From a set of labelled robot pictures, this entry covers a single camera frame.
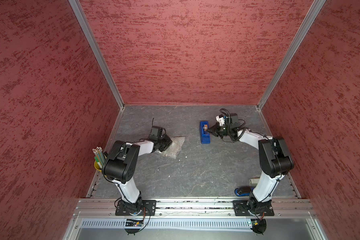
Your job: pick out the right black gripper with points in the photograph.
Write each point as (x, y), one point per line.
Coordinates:
(215, 128)

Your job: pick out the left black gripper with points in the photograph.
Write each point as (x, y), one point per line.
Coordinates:
(168, 142)

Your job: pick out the clear bubble wrap sheet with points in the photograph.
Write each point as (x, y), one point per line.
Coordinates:
(175, 147)

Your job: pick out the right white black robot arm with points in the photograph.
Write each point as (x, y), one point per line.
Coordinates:
(274, 158)

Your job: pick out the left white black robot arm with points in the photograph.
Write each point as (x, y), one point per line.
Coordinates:
(120, 166)

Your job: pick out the blue tape dispenser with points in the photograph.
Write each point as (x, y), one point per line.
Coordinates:
(204, 134)

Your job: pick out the white eraser block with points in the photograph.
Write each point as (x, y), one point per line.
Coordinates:
(254, 181)

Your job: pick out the bundle of pencils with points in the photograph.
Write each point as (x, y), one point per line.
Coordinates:
(99, 154)

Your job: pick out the blue black small device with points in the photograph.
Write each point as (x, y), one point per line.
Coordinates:
(243, 191)

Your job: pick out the yellow pencil cup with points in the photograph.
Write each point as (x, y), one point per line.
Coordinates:
(97, 166)

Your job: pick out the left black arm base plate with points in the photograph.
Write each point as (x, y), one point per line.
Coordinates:
(147, 207)

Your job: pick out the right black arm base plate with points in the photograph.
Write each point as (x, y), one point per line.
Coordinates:
(252, 209)

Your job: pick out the left corner aluminium post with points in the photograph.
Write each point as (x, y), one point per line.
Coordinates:
(80, 15)

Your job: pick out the corner aluminium post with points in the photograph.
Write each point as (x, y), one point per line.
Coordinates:
(296, 42)
(80, 15)

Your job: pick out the aluminium mounting rail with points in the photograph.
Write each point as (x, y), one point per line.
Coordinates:
(213, 207)

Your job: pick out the right corner aluminium post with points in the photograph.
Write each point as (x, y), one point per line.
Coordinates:
(296, 42)

